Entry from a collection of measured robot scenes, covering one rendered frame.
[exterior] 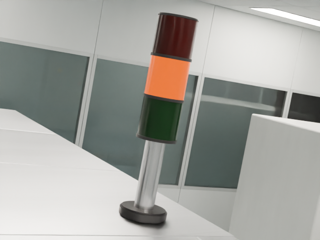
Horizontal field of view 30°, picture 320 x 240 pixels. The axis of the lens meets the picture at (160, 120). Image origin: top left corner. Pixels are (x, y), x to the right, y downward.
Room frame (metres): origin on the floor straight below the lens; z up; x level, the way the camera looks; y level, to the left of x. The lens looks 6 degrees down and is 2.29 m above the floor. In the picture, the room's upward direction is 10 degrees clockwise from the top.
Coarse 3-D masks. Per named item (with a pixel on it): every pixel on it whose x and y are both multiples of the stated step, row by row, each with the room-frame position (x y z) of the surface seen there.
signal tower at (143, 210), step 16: (176, 16) 0.70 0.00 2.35; (144, 96) 0.72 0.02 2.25; (160, 144) 0.72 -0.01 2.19; (144, 160) 0.72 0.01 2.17; (160, 160) 0.72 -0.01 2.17; (144, 176) 0.72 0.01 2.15; (144, 192) 0.71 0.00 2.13; (128, 208) 0.71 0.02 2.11; (144, 208) 0.71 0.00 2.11; (160, 208) 0.74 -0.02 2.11
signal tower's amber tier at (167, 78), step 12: (156, 60) 0.71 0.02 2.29; (168, 60) 0.70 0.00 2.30; (180, 60) 0.71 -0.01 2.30; (156, 72) 0.71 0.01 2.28; (168, 72) 0.70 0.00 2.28; (180, 72) 0.71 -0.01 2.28; (156, 84) 0.71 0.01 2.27; (168, 84) 0.70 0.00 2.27; (180, 84) 0.71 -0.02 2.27; (168, 96) 0.70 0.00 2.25; (180, 96) 0.71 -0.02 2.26
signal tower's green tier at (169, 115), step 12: (144, 108) 0.71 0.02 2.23; (156, 108) 0.70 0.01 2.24; (168, 108) 0.70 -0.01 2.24; (180, 108) 0.72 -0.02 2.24; (144, 120) 0.71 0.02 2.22; (156, 120) 0.70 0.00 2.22; (168, 120) 0.70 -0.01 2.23; (144, 132) 0.71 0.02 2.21; (156, 132) 0.70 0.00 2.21; (168, 132) 0.71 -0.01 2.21
